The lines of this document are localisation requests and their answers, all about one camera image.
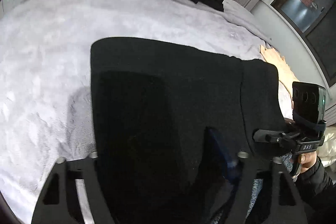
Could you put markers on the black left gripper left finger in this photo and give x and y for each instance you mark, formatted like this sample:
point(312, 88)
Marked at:
point(58, 201)

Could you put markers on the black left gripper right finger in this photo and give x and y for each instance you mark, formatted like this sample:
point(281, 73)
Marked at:
point(230, 176)

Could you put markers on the black pants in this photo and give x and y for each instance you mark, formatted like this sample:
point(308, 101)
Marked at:
point(152, 102)

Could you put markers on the black sleeve right forearm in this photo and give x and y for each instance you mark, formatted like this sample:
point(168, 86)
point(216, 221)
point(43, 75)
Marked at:
point(317, 192)

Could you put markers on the person right hand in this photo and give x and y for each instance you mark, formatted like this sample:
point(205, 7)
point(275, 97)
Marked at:
point(307, 160)

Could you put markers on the grey patterned bed sheet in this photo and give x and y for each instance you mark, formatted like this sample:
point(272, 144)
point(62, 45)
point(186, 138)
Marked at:
point(256, 189)

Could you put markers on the grey fleece blanket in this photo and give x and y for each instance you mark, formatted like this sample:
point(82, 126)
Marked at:
point(45, 73)

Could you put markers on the framed wall picture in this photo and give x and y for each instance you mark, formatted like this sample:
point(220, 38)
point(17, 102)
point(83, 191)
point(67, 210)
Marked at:
point(314, 21)

